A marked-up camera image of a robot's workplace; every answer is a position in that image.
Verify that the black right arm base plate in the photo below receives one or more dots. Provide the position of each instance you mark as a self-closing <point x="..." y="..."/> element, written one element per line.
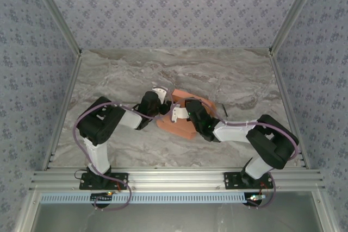
<point x="231" y="181"/>

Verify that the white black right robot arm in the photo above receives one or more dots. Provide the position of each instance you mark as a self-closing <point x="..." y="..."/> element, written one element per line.
<point x="272" y="145"/>

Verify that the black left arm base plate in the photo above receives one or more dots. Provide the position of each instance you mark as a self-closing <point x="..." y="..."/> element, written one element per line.
<point x="89" y="183"/>

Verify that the small circuit board adapter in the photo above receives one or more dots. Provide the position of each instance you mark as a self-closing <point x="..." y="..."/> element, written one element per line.
<point x="255" y="199"/>
<point x="102" y="198"/>

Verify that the black pen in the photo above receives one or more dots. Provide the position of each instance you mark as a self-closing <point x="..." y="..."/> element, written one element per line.
<point x="224" y="110"/>

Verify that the aluminium corner post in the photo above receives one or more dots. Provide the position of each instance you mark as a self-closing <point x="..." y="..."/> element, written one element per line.
<point x="54" y="12"/>
<point x="296" y="12"/>

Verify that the aluminium lower frame beam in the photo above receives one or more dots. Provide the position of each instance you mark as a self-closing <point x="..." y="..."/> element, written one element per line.
<point x="27" y="215"/>
<point x="324" y="215"/>

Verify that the long aluminium mounting rail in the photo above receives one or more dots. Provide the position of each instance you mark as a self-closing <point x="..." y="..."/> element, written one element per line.
<point x="174" y="180"/>

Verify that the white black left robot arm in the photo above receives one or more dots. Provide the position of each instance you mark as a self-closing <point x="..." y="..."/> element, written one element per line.
<point x="95" y="123"/>

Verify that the pink paper box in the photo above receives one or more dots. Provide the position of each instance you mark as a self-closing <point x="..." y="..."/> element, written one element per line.
<point x="176" y="128"/>

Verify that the aluminium side rail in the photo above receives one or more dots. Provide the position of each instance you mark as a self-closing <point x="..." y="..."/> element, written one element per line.
<point x="285" y="101"/>
<point x="62" y="112"/>

